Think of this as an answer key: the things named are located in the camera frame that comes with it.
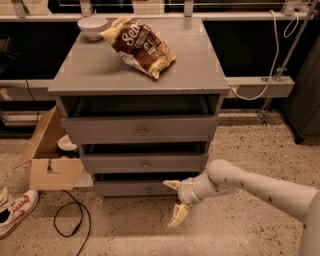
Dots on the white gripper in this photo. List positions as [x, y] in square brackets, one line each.
[186, 192]

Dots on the grey bottom drawer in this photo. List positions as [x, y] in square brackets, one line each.
[138, 188]

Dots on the grey drawer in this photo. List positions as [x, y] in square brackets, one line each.
[138, 188]
[144, 163]
[156, 129]

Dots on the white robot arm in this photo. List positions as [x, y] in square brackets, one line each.
[223, 178]

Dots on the grey middle drawer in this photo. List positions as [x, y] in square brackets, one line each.
[144, 163]

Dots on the grey top drawer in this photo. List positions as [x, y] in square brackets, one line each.
[156, 129]

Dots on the open cardboard box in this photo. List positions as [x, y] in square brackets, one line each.
[49, 170]

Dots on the white bowl in box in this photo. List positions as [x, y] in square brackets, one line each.
[64, 143]

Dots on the dark grey side cabinet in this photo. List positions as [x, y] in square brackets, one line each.
[302, 108]

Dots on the white red sneaker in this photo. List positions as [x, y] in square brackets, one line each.
[14, 210]

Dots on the brown coffee pads bag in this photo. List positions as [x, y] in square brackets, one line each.
[139, 46]

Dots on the metal stand pole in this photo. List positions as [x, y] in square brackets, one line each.
[292, 7]

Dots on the white ceramic bowl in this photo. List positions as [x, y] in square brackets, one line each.
[92, 26]

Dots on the grey wall rail ledge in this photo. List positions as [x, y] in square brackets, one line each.
[20, 90]

